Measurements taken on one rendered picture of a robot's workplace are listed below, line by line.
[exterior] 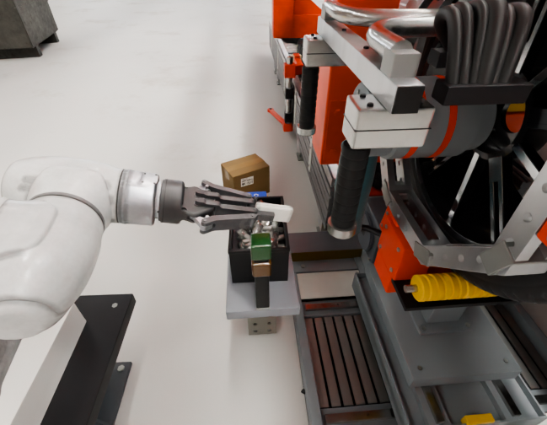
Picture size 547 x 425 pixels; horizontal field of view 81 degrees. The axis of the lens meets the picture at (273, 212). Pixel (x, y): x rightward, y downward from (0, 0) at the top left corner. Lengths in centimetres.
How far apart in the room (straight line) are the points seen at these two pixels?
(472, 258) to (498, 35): 32
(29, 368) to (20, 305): 52
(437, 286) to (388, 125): 46
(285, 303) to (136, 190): 42
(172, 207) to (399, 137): 35
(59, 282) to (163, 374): 86
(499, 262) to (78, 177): 60
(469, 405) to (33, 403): 105
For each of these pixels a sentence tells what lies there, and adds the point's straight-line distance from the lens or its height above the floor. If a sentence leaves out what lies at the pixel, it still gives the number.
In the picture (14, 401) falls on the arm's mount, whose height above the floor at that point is 39.
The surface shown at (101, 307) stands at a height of 30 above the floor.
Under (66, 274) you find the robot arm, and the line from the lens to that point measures 43.
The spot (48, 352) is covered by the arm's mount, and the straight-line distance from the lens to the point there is 93.
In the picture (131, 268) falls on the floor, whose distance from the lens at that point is 155.
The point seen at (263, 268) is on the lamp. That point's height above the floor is 60.
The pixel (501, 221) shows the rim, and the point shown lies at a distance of 71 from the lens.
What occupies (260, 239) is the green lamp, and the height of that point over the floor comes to 66.
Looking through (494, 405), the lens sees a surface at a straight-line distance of 115.
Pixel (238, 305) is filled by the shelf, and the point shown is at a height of 45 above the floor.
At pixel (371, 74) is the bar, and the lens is 43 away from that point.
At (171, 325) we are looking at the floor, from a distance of 132.
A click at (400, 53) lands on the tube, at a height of 100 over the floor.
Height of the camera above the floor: 109
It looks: 40 degrees down
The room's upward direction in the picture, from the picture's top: straight up
